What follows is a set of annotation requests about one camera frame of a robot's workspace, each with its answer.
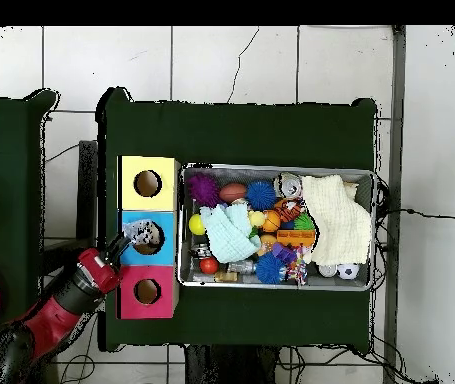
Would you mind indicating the mint green cloth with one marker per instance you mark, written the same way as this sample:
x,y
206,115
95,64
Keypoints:
x,y
231,236

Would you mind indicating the cream knitted cloth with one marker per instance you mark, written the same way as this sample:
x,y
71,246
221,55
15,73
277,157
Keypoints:
x,y
339,220

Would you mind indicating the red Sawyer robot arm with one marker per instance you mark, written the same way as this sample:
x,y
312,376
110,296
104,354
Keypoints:
x,y
51,320

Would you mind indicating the wooden box with three holes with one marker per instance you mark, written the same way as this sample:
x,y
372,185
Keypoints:
x,y
163,200

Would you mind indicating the black stand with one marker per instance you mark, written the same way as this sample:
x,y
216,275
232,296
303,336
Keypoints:
x,y
87,192

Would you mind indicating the yellow ball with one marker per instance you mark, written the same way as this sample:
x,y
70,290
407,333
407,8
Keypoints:
x,y
197,224

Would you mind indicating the red ball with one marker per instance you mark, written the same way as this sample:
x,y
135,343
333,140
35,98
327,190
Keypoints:
x,y
209,265

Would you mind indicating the purple spiky ball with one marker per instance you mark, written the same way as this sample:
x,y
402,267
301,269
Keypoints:
x,y
203,190

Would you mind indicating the brown toy football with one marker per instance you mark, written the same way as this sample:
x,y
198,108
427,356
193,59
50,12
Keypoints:
x,y
233,192

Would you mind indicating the blue rubber koosh ball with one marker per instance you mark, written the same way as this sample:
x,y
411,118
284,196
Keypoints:
x,y
269,268
261,196

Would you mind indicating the orange toy basketball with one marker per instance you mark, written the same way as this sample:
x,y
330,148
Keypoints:
x,y
272,220

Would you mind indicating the dark green table cloth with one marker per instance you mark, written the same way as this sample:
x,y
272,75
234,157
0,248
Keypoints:
x,y
7,140
231,132

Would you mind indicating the dented white soda can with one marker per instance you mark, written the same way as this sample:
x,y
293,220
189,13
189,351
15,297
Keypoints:
x,y
289,185

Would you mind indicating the small soccer ball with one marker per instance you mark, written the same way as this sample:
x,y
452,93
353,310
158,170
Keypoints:
x,y
348,271

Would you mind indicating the grey metal bar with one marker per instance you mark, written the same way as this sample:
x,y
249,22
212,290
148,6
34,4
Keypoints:
x,y
397,120

